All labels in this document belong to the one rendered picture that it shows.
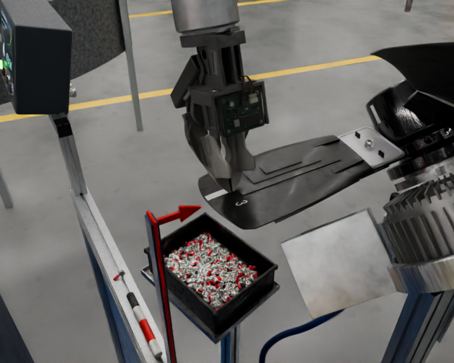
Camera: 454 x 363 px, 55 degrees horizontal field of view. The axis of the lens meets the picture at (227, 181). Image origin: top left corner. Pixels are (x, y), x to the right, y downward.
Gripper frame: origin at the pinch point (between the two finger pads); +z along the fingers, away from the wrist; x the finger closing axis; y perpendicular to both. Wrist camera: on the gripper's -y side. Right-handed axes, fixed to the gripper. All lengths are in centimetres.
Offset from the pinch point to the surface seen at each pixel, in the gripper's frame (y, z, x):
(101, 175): -199, 60, 12
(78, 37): -194, -17, 20
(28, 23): -48, -25, -15
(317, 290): 3.8, 21.6, 10.7
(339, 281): 5.8, 20.1, 13.5
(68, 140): -48, 0, -14
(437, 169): 13.0, 3.1, 26.1
